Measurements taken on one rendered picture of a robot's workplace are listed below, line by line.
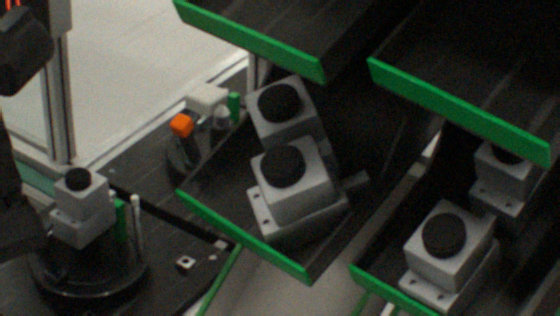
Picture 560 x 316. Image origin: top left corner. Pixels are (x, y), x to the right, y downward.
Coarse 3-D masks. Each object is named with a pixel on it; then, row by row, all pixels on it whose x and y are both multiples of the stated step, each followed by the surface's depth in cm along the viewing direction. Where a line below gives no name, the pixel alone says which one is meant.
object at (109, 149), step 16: (224, 64) 138; (240, 64) 139; (208, 80) 134; (176, 96) 130; (160, 112) 127; (176, 112) 127; (128, 128) 123; (144, 128) 124; (112, 144) 120; (128, 144) 120; (432, 144) 131; (80, 160) 116; (96, 160) 117
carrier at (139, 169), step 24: (192, 96) 125; (216, 96) 125; (168, 120) 123; (216, 120) 111; (144, 144) 118; (168, 144) 115; (216, 144) 112; (120, 168) 113; (144, 168) 114; (168, 168) 113; (192, 168) 110; (120, 192) 110; (144, 192) 110; (168, 192) 110; (168, 216) 107; (192, 216) 106; (216, 240) 104
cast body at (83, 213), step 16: (64, 176) 90; (80, 176) 90; (96, 176) 92; (64, 192) 90; (80, 192) 90; (96, 192) 91; (112, 192) 97; (64, 208) 91; (80, 208) 90; (96, 208) 92; (112, 208) 94; (64, 224) 91; (80, 224) 90; (96, 224) 92; (112, 224) 95; (64, 240) 92; (80, 240) 91
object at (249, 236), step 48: (336, 96) 74; (384, 96) 73; (240, 144) 73; (336, 144) 71; (384, 144) 70; (192, 192) 71; (240, 192) 71; (384, 192) 67; (240, 240) 67; (336, 240) 65
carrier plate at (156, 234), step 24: (48, 216) 105; (144, 216) 106; (144, 240) 102; (168, 240) 102; (192, 240) 103; (0, 264) 97; (24, 264) 97; (168, 264) 99; (216, 264) 99; (0, 288) 93; (24, 288) 94; (144, 288) 95; (168, 288) 96; (192, 288) 96; (0, 312) 90; (24, 312) 91; (48, 312) 91; (72, 312) 91; (96, 312) 92; (120, 312) 92; (144, 312) 92; (168, 312) 92
